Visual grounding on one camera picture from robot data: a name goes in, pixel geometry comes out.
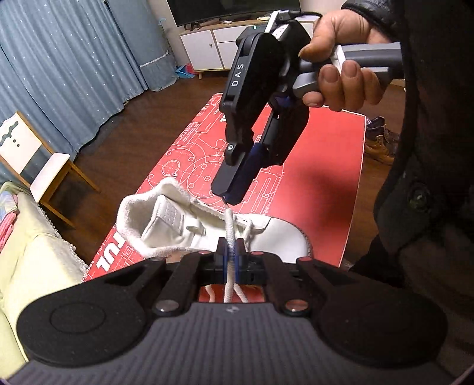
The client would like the blue curtain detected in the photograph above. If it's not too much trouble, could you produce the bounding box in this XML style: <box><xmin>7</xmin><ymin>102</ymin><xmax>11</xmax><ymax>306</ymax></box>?
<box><xmin>0</xmin><ymin>0</ymin><xmax>149</xmax><ymax>186</ymax></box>

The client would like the black television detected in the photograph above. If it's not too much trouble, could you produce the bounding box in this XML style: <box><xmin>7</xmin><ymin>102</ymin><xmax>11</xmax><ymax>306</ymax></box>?
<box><xmin>166</xmin><ymin>0</ymin><xmax>301</xmax><ymax>27</ymax></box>

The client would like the person's right forearm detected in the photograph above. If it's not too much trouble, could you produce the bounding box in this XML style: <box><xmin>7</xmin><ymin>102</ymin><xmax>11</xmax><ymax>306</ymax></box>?
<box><xmin>341</xmin><ymin>0</ymin><xmax>406</xmax><ymax>41</ymax></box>

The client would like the blue covered standing air conditioner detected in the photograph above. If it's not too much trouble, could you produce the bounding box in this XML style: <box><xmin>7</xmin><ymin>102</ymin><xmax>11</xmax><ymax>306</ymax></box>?
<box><xmin>107</xmin><ymin>0</ymin><xmax>178</xmax><ymax>91</ymax></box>

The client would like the white platform shoe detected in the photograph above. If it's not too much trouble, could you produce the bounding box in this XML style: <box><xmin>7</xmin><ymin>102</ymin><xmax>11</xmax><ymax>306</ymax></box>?
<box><xmin>116</xmin><ymin>177</ymin><xmax>315</xmax><ymax>267</ymax></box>

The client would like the white television cabinet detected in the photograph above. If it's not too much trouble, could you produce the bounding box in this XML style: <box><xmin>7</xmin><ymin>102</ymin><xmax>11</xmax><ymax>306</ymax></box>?
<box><xmin>180</xmin><ymin>15</ymin><xmax>323</xmax><ymax>75</ymax></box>

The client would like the person's black coat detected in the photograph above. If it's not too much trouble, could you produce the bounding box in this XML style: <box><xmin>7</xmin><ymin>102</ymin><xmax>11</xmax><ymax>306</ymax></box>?
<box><xmin>344</xmin><ymin>0</ymin><xmax>474</xmax><ymax>374</ymax></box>

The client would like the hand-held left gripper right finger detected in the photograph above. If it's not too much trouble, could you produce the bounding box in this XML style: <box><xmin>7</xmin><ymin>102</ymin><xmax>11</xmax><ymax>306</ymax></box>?
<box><xmin>236</xmin><ymin>239</ymin><xmax>354</xmax><ymax>317</ymax></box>

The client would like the red printed cardboard sheet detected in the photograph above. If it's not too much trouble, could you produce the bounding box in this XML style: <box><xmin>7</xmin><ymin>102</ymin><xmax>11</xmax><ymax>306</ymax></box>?
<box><xmin>82</xmin><ymin>92</ymin><xmax>367</xmax><ymax>304</ymax></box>

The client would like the green covered sofa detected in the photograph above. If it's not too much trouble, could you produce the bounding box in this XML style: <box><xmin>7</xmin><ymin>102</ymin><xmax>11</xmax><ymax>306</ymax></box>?
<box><xmin>0</xmin><ymin>181</ymin><xmax>89</xmax><ymax>374</ymax></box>

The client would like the pastel folded blanket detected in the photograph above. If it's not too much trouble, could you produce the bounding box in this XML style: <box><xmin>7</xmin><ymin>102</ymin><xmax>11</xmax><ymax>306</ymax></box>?
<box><xmin>0</xmin><ymin>181</ymin><xmax>19</xmax><ymax>215</ymax></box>

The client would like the black cable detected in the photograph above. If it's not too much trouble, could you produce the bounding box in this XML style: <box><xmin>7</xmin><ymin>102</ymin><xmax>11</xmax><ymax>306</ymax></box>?
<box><xmin>274</xmin><ymin>10</ymin><xmax>323</xmax><ymax>20</ymax></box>

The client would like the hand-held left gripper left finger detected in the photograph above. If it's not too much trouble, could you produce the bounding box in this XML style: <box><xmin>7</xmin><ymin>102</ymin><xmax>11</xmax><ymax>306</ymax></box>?
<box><xmin>104</xmin><ymin>238</ymin><xmax>227</xmax><ymax>316</ymax></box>

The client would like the white wooden chair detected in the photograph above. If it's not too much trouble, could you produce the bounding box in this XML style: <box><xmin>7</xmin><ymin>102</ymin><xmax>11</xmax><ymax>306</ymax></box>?
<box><xmin>0</xmin><ymin>111</ymin><xmax>100</xmax><ymax>228</ymax></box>

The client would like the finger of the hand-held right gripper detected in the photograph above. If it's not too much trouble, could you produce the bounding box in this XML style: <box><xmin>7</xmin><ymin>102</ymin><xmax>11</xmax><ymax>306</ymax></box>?
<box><xmin>237</xmin><ymin>108</ymin><xmax>311</xmax><ymax>204</ymax></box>
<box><xmin>211</xmin><ymin>142</ymin><xmax>260</xmax><ymax>205</ymax></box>

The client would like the pink folded cloth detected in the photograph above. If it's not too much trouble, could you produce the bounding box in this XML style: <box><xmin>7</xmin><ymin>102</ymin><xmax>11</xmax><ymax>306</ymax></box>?
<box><xmin>0</xmin><ymin>211</ymin><xmax>19</xmax><ymax>252</ymax></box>

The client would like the white shoelace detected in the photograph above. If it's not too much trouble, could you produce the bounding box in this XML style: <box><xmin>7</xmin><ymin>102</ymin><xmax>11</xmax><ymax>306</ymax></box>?
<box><xmin>205</xmin><ymin>207</ymin><xmax>260</xmax><ymax>304</ymax></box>

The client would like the person's right hand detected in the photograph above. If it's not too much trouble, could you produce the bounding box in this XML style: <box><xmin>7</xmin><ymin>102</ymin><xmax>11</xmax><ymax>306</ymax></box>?
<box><xmin>298</xmin><ymin>9</ymin><xmax>394</xmax><ymax>113</ymax></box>

